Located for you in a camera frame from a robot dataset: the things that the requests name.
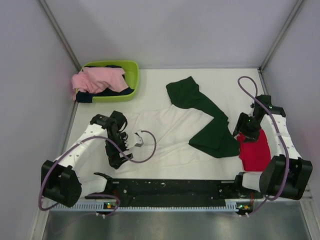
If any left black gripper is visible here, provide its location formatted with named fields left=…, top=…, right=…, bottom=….
left=105, top=132, right=133, bottom=169

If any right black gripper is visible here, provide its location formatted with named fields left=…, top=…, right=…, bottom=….
left=232, top=112, right=262, bottom=143

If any white and green t-shirt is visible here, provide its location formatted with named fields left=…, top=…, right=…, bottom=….
left=118, top=76, right=243, bottom=174

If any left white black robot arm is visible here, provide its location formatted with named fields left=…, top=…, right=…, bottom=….
left=39, top=111, right=133, bottom=208

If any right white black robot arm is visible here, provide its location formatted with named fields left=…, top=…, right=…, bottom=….
left=233, top=94, right=313, bottom=200

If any folded red t-shirt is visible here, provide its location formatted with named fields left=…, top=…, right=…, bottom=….
left=236, top=129, right=271, bottom=172

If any navy blue t-shirt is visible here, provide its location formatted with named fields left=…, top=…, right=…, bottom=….
left=75, top=65, right=134, bottom=103

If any pink t-shirt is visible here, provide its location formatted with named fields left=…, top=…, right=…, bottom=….
left=71, top=67, right=129, bottom=100

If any lime green plastic basin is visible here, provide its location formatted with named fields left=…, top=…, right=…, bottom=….
left=71, top=60, right=140, bottom=103

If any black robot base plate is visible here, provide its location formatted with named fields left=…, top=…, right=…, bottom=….
left=84, top=177, right=253, bottom=207

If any grey slotted cable duct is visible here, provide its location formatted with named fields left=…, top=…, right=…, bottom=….
left=74, top=198, right=252, bottom=213

